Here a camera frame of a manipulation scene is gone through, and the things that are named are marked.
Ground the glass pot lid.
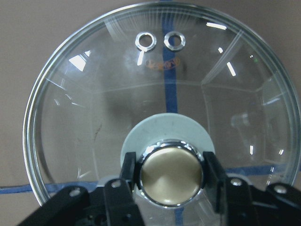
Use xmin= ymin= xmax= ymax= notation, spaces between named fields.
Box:
xmin=22 ymin=1 xmax=301 ymax=226

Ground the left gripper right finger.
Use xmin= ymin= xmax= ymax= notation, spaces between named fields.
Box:
xmin=203 ymin=152 xmax=227 ymax=213

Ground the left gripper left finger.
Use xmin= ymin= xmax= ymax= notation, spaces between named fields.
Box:
xmin=119 ymin=152 xmax=136 ymax=191

